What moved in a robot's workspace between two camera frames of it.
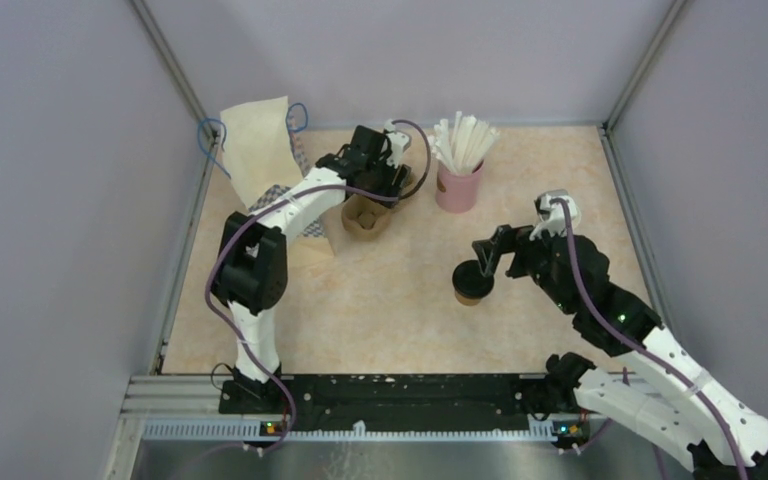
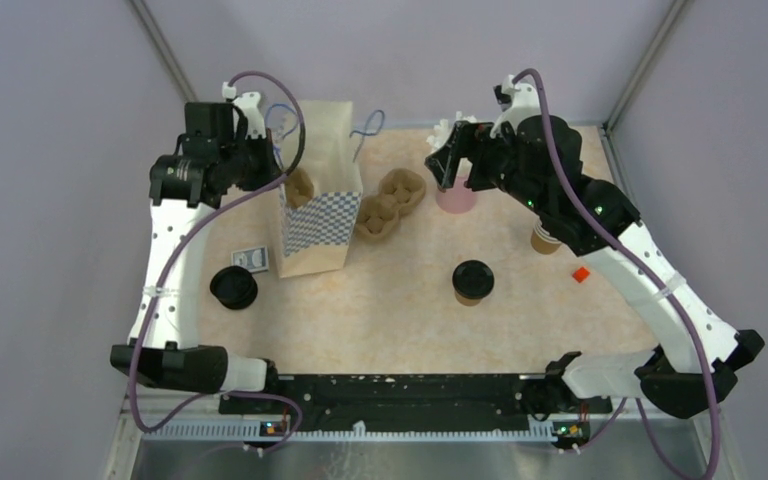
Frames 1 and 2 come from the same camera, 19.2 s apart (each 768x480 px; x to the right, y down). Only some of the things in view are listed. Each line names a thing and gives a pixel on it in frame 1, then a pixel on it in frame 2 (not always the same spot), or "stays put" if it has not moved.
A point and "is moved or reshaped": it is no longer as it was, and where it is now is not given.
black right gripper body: x=532 y=258 → x=494 y=163
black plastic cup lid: x=470 y=282 stays put
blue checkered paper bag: x=263 y=154 is moved or reshaped
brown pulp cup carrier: x=368 y=219 stays put
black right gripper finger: x=489 y=251 → x=443 y=164
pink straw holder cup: x=457 y=193 stays put
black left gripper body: x=382 y=176 → x=251 y=162
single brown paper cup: x=467 y=301 stays put
